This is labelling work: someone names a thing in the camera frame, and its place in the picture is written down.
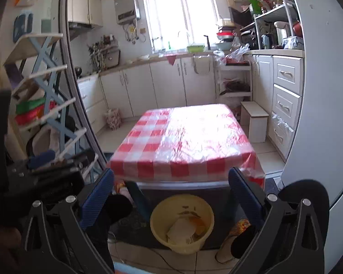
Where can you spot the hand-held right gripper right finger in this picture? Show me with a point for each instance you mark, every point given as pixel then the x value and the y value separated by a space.
pixel 245 197

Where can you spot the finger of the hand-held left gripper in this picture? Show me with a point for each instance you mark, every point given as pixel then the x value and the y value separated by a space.
pixel 41 159
pixel 80 159

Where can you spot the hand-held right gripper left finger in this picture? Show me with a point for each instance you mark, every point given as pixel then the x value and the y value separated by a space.
pixel 98 197

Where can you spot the yellow plastic bucket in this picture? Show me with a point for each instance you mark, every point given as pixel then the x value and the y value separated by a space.
pixel 171 205

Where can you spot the white paper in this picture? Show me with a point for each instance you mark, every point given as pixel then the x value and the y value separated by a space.
pixel 180 229

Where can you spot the person's left hand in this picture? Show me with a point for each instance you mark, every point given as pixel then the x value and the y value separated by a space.
pixel 4 237

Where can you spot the white fluffy slipper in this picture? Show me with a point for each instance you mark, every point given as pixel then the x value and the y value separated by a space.
pixel 44 139

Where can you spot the floral house slipper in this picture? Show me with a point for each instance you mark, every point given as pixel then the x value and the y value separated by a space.
pixel 125 191
pixel 225 251

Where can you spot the red slipper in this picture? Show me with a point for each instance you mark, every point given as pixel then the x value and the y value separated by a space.
pixel 31 117

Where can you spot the dark floor mat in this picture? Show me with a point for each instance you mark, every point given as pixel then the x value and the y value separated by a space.
pixel 131 228

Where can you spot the floral waste bin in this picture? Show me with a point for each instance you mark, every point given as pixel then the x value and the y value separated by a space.
pixel 113 120

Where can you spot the green slipper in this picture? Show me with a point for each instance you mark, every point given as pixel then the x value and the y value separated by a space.
pixel 31 104

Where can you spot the white step stool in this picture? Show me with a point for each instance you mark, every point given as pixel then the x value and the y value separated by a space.
pixel 257 125

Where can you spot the blue white shoe rack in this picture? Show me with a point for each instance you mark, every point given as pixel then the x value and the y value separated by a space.
pixel 52 81

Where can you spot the blue cloth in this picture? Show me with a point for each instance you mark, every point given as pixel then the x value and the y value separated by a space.
pixel 131 269

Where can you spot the red white checkered table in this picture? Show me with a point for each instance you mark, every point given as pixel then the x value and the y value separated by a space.
pixel 188 137

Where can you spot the white trolley shelf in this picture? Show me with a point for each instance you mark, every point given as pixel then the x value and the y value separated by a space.
pixel 236 94

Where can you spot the grey utensil box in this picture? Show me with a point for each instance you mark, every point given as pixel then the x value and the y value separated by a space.
pixel 113 58

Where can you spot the white drawer cabinet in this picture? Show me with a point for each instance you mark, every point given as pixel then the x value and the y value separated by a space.
pixel 285 97

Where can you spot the white kitchen base cabinets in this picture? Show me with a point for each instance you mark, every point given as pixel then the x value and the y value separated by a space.
pixel 165 85

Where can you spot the white fridge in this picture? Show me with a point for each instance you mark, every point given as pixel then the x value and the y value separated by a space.
pixel 320 105

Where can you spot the blue hanging pouch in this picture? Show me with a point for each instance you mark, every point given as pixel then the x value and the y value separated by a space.
pixel 23 27

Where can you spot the grey range hood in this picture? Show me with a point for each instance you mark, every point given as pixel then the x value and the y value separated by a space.
pixel 80 27

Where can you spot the red hanging cloth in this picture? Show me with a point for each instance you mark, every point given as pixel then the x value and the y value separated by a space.
pixel 171 58

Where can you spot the white hanging bag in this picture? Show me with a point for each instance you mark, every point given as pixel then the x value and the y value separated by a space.
pixel 202 67

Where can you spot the clear plastic bag on counter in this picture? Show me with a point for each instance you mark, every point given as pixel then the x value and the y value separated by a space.
pixel 237 52

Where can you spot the green basin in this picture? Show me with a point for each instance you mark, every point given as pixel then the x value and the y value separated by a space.
pixel 196 48

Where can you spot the black faucet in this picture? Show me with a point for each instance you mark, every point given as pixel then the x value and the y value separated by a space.
pixel 208 44

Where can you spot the white gas water heater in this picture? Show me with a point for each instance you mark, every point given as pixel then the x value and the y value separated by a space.
pixel 125 8

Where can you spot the black toaster oven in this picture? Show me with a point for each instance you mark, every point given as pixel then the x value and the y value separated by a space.
pixel 248 38

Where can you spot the stacked pots and bowls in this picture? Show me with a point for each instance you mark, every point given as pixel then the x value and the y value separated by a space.
pixel 225 38

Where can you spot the silver blue foil bag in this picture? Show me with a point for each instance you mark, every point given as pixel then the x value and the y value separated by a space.
pixel 293 42

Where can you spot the white kettle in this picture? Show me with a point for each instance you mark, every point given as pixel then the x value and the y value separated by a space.
pixel 281 32

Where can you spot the red pot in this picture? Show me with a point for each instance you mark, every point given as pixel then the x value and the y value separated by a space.
pixel 297 28

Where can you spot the kitchen window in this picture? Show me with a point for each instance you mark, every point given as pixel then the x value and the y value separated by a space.
pixel 183 14

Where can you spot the black microwave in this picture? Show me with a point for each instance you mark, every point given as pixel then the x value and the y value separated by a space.
pixel 240 17

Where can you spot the white counter rack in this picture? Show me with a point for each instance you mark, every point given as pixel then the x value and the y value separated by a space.
pixel 274 12

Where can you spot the green box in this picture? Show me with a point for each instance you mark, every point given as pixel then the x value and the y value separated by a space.
pixel 255 5

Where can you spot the grey door frame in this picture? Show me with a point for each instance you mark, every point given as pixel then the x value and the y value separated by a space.
pixel 64 11

